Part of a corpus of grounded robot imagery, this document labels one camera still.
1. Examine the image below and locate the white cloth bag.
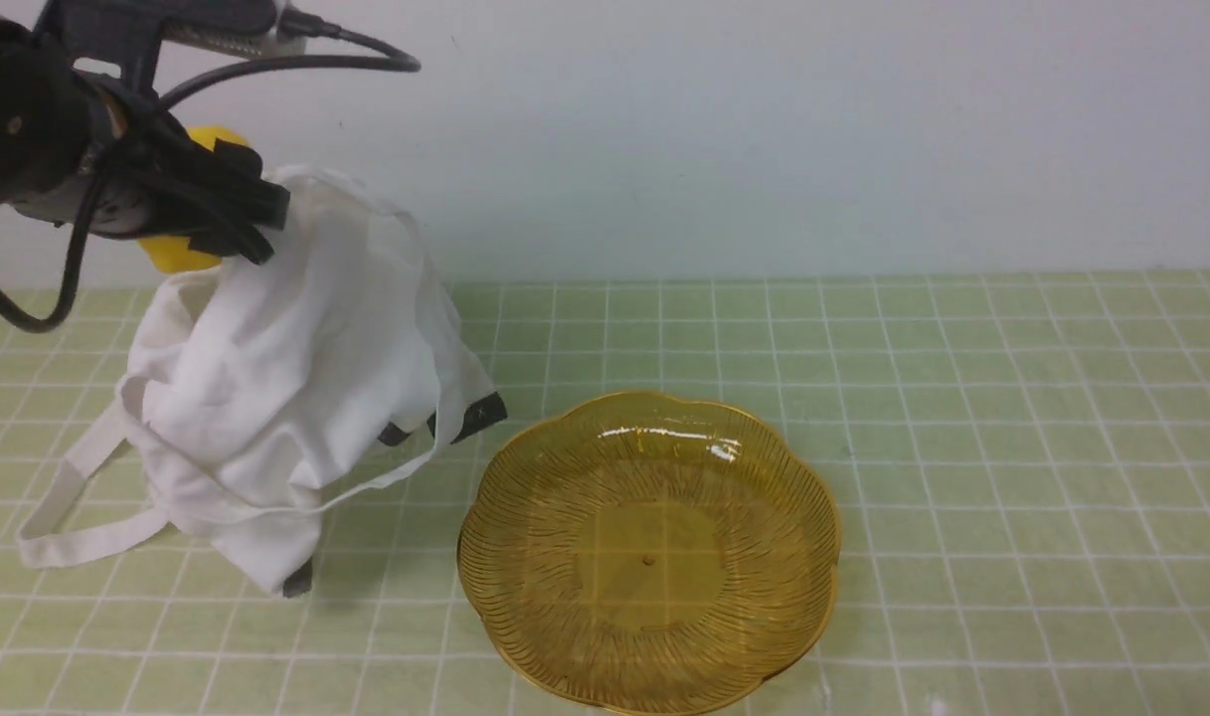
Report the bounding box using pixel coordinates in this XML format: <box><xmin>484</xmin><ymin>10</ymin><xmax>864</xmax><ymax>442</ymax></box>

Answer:
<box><xmin>15</xmin><ymin>166</ymin><xmax>506</xmax><ymax>597</ymax></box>

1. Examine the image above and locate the amber glass flower plate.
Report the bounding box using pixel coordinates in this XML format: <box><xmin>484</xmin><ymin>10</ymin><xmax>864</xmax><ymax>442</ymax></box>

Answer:
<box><xmin>457</xmin><ymin>393</ymin><xmax>842</xmax><ymax>715</ymax></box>

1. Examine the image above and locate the yellow lemon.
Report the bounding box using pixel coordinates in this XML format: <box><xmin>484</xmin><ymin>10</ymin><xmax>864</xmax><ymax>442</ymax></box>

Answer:
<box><xmin>137</xmin><ymin>125</ymin><xmax>250</xmax><ymax>275</ymax></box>

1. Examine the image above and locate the green checkered tablecloth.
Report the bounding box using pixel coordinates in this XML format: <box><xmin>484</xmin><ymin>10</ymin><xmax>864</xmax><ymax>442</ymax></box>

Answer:
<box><xmin>0</xmin><ymin>272</ymin><xmax>1210</xmax><ymax>715</ymax></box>

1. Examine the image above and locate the black cable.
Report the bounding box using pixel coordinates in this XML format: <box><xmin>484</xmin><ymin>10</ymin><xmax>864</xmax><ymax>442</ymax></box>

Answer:
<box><xmin>0</xmin><ymin>10</ymin><xmax>424</xmax><ymax>335</ymax></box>

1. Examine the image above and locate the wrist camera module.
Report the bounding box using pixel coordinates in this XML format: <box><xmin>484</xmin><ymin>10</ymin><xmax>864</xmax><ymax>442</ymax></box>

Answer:
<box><xmin>33</xmin><ymin>1</ymin><xmax>306</xmax><ymax>65</ymax></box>

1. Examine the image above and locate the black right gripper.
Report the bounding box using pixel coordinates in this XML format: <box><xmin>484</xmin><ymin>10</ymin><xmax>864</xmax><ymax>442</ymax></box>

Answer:
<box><xmin>0</xmin><ymin>21</ymin><xmax>290</xmax><ymax>265</ymax></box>

